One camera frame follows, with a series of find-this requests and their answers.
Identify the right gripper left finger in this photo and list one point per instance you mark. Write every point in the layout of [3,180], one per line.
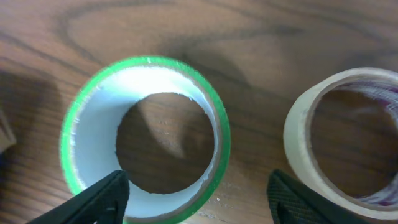
[104,202]

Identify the beige clear tape roll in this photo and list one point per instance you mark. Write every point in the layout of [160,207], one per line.
[375,83]

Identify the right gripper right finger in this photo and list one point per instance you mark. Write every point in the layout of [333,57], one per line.
[292,202]

